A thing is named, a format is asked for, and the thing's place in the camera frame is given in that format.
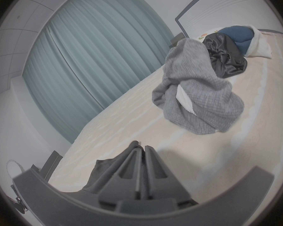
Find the dark blue garment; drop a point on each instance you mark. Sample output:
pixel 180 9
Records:
pixel 240 38

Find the black T-shirt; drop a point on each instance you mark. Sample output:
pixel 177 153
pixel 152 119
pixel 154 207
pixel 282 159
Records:
pixel 108 171

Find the white printed pillow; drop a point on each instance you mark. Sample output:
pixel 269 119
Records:
pixel 202 36

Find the white garment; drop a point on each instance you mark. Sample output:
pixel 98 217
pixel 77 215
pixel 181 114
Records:
pixel 260 47

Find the blue-green curtain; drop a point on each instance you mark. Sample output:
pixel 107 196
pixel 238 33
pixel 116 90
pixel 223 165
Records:
pixel 113 43
pixel 56 90

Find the grey bedside table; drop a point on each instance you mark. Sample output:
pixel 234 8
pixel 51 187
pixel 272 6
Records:
pixel 177 39

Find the round mirror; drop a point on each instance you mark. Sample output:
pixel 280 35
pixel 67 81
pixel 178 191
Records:
pixel 7 169

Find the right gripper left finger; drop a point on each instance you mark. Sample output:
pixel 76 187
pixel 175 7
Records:
pixel 122 185

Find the grey garment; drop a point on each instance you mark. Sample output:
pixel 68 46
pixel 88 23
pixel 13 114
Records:
pixel 198 93

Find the bed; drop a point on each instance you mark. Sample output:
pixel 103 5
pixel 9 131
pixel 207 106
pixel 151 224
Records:
pixel 202 154

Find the black chest of drawers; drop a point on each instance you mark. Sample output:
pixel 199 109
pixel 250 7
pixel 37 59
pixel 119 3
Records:
pixel 50 165

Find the black shiny garment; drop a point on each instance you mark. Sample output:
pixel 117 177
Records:
pixel 226 55

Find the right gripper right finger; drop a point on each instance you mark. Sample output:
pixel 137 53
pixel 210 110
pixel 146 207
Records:
pixel 160 185

